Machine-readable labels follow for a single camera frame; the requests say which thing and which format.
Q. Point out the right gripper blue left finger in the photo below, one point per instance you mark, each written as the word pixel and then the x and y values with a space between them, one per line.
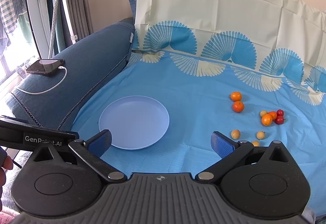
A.
pixel 90 152

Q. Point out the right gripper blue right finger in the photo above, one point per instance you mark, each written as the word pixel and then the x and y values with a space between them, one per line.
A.
pixel 231 153

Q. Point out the tan longan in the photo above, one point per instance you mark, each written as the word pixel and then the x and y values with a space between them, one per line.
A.
pixel 256 143
pixel 235 134
pixel 260 135
pixel 262 113

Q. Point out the orange mandarin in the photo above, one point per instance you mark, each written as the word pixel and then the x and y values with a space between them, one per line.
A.
pixel 238 106
pixel 236 96

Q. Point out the orange kumquat front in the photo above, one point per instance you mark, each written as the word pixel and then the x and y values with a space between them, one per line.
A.
pixel 266 120

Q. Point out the red cherry tomato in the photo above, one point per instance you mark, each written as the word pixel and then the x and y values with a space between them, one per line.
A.
pixel 279 120
pixel 280 112

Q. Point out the small orange kumquat back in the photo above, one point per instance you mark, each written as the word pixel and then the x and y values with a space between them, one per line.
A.
pixel 273 114

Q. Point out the person's left hand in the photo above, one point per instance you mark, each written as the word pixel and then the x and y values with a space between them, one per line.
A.
pixel 6 164

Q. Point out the tan longan in cluster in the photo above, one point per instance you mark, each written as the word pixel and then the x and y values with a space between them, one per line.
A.
pixel 262 113

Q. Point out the light blue round plate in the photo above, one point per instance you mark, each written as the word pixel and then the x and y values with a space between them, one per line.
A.
pixel 135 122

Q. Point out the blue denim sofa armrest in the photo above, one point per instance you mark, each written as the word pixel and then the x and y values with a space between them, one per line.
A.
pixel 54 101

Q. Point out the black smartphone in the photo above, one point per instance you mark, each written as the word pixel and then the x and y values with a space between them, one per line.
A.
pixel 45 66

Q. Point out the blue patterned bed sheet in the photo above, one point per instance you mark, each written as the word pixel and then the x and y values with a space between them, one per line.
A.
pixel 190 55

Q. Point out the hanging checked clothes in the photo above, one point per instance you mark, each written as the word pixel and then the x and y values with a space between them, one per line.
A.
pixel 13 15

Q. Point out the grey curtain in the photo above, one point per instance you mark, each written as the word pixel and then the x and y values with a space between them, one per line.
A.
pixel 80 19

